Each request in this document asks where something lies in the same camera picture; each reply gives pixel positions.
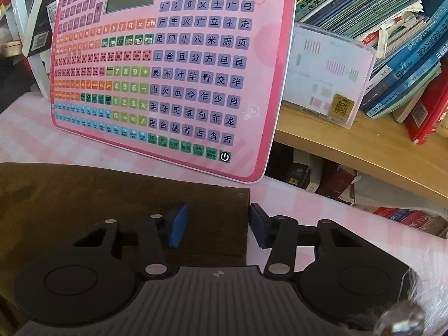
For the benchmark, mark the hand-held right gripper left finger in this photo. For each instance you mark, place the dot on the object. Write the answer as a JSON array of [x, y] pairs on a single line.
[[176, 226]]

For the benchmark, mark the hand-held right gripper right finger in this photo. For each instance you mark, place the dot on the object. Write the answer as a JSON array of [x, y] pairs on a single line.
[[259, 224]]

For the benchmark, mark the brown cloth garment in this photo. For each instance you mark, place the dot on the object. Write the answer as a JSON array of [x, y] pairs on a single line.
[[105, 196]]

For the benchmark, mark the books under shelf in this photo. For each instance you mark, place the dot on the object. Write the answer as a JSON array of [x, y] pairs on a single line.
[[336, 182]]

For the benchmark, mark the wooden shelf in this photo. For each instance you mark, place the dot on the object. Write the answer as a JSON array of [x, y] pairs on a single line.
[[371, 154]]

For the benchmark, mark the pink learning keyboard tablet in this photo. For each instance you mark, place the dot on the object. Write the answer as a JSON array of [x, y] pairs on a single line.
[[182, 73]]

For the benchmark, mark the clear plastic card box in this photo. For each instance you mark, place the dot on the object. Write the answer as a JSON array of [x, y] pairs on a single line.
[[329, 77]]

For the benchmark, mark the red book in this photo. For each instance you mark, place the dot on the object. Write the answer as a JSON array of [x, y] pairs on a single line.
[[428, 112]]

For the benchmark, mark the stack of books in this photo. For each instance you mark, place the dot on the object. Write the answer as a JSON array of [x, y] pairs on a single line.
[[381, 35]]

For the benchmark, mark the black cardboard box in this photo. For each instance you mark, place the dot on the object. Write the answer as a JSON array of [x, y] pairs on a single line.
[[40, 24]]

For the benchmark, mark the white chair frame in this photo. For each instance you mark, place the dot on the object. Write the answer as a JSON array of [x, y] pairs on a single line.
[[24, 38]]

